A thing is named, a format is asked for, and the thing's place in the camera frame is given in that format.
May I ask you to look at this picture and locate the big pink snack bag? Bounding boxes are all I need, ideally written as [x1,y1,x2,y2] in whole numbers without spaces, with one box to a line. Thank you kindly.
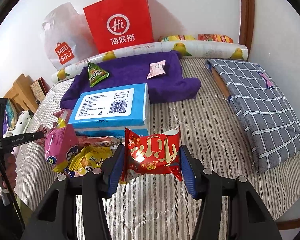
[44,125,78,173]

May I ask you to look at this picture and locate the pink white candy packet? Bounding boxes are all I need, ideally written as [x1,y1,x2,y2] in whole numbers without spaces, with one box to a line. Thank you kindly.
[52,108,72,128]

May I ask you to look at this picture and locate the yellow snack packet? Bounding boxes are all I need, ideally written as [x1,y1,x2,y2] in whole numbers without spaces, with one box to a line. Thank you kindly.
[69,145,113,177]

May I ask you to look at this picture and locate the pink red snack bag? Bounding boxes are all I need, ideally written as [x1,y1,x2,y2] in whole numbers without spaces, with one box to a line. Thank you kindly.
[77,136,121,147]

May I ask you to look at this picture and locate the red snack packet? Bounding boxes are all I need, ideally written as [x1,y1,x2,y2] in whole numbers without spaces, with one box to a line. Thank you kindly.
[120,126,182,184]

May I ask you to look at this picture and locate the green triangle snack packet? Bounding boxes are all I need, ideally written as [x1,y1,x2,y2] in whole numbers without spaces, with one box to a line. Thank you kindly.
[88,62,109,88]

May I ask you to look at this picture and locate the light pink small snack packet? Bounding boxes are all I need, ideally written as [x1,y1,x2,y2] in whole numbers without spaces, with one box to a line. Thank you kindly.
[147,60,166,79]

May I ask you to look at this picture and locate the person's left hand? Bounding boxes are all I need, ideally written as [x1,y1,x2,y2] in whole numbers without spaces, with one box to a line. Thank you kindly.
[0,152,18,199]

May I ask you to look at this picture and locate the wooden chair back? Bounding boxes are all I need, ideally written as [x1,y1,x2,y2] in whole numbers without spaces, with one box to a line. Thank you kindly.
[4,74,39,114]

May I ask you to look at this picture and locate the brown patterned book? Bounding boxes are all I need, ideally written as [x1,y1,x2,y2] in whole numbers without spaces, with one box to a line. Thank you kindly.
[30,77,50,105]

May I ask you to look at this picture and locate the grey checked folded cloth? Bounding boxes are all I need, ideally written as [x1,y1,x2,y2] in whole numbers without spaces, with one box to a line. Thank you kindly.
[207,59,300,173]

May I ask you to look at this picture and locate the striped quilted mattress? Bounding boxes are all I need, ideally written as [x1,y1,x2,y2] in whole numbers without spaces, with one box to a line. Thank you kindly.
[13,57,300,240]

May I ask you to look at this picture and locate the blue tissue box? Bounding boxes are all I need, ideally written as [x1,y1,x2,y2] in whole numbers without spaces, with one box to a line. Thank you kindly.
[69,83,150,138]

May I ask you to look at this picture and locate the white Miniso plastic bag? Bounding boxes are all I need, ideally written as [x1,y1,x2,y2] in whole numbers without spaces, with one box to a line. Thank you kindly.
[42,2,97,70]

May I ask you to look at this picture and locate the purple towel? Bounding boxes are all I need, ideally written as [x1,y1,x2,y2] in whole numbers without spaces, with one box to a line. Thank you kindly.
[59,51,201,109]

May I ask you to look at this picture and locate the rolled lemon print paper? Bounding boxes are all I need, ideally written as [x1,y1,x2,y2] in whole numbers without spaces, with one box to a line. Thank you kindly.
[51,40,249,83]

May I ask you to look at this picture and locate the red paper shopping bag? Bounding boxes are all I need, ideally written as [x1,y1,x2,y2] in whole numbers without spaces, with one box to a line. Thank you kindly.
[83,0,154,53]

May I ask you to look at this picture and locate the orange chips bag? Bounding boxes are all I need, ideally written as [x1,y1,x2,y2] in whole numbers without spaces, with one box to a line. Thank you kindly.
[198,34,233,43]

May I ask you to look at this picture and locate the yellow chips bag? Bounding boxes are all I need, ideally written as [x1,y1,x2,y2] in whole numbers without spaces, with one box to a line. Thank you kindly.
[158,35,196,42]

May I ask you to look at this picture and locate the brown door frame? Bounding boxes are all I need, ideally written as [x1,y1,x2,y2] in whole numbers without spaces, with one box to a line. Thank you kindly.
[239,0,255,51]

